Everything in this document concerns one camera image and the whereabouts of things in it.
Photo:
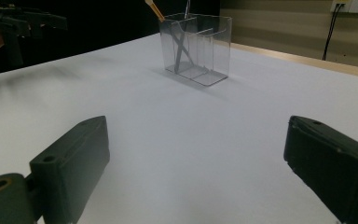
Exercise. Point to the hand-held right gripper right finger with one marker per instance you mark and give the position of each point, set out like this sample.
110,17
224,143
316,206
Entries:
335,165

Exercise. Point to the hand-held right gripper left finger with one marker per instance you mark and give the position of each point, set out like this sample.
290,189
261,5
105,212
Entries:
71,165

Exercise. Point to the black brush with copper ferrule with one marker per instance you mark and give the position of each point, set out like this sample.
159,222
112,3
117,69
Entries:
154,9

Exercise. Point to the clear plastic organizer box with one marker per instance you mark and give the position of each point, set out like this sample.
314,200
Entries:
205,46

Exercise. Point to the wooden table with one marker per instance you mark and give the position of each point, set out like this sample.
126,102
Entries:
323,63

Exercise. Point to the white table sheet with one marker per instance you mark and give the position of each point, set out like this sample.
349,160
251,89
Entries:
167,124

